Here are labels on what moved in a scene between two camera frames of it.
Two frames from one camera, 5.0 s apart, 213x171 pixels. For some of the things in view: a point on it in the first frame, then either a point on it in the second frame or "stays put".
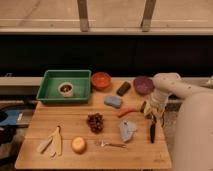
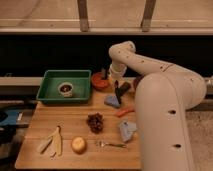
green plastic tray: x=48 y=91 stays put
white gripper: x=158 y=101 → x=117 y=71
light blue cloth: x=126 y=130 stays put
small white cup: x=66 y=89 stays put
